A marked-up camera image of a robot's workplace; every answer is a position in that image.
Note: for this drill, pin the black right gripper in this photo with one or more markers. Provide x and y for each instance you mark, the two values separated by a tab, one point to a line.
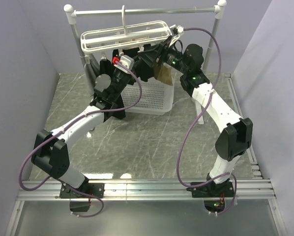
151	56

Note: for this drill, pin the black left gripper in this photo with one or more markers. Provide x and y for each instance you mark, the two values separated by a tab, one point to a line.
132	77

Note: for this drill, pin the black underwear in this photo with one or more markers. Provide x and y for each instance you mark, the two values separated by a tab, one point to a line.
140	69
108	68

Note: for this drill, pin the white clip hanger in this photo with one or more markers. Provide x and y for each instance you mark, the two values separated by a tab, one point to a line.
124	37

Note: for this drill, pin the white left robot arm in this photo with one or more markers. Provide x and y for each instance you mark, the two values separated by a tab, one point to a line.
51	149

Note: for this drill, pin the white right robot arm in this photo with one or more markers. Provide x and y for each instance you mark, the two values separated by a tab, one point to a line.
235	131

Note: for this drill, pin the hanging black underwear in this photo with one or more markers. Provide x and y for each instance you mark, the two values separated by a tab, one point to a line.
140	69

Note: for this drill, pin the hanging beige underwear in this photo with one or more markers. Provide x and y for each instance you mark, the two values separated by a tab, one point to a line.
162	73

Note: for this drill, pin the hanging grey underwear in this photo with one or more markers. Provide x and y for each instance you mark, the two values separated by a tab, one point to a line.
91	68

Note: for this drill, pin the white perforated plastic basket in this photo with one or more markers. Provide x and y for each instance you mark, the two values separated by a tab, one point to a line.
157	97

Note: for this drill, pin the white metal drying rack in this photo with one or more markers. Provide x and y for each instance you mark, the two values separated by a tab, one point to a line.
113	57

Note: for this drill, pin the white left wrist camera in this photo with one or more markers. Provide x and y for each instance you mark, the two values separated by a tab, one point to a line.
124	63

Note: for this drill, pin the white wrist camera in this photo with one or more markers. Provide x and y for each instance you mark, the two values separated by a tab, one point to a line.
177	32
124	63

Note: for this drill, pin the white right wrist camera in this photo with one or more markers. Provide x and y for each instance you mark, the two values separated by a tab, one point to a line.
177	32

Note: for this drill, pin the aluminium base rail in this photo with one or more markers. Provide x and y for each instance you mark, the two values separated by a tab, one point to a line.
149	190

